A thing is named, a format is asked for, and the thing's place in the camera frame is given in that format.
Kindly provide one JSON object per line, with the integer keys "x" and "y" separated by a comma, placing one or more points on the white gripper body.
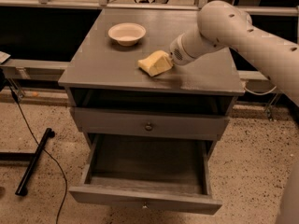
{"x": 177, "y": 52}

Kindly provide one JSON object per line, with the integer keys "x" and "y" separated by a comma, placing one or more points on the yellow sponge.
{"x": 155, "y": 64}

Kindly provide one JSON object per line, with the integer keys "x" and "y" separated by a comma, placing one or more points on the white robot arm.
{"x": 220, "y": 25}

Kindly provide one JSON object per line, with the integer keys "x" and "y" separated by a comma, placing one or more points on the closed grey upper drawer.
{"x": 150, "y": 124}

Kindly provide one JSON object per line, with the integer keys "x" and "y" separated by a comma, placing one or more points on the grey wooden drawer cabinet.
{"x": 153, "y": 101}

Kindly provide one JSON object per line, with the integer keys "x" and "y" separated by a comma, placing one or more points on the open grey bottom drawer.
{"x": 147, "y": 173}

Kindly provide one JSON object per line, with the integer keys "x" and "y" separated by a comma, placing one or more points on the white paper bowl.
{"x": 127, "y": 34}

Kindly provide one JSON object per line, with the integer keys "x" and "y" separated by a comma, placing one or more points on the black metal stand base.
{"x": 30, "y": 157}

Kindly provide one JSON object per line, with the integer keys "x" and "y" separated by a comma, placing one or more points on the grey metal railing frame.
{"x": 34, "y": 66}

